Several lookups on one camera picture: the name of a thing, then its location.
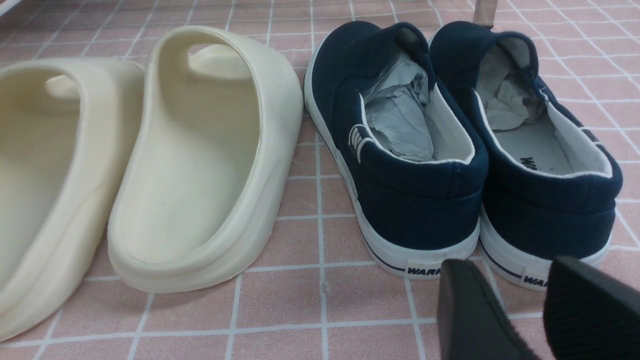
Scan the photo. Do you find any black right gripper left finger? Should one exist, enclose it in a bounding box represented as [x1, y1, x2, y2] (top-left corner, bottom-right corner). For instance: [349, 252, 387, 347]
[436, 259, 538, 360]

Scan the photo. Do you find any metal shoe rack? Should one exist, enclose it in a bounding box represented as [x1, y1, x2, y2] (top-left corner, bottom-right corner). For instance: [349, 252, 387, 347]
[472, 0, 498, 30]

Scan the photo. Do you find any cream foam slide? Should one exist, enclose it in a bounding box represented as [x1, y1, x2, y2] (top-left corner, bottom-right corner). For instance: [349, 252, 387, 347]
[0, 57, 145, 340]
[107, 25, 304, 293]

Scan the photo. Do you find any navy left slip-on shoe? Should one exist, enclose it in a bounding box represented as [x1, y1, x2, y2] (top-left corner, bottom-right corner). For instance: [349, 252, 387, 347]
[304, 21, 489, 281]

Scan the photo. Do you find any cream left foam slide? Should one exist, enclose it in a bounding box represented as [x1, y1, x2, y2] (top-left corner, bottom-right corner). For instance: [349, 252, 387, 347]
[0, 57, 145, 340]

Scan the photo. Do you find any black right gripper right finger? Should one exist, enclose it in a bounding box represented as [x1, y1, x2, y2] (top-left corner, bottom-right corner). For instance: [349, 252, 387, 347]
[542, 256, 640, 360]

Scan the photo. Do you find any navy right slip-on shoe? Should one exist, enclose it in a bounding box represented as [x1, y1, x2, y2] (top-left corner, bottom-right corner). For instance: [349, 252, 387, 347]
[429, 21, 623, 292]

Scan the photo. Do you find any pink checkered tablecloth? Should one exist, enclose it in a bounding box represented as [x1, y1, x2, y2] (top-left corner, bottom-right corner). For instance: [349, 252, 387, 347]
[1, 0, 639, 360]

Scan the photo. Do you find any cream right foam slide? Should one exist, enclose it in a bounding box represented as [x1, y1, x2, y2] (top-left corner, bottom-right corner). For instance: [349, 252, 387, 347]
[107, 25, 304, 293]

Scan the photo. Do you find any navy slip-on shoe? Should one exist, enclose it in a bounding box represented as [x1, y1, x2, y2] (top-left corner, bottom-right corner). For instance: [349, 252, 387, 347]
[304, 21, 489, 281]
[429, 21, 623, 292]

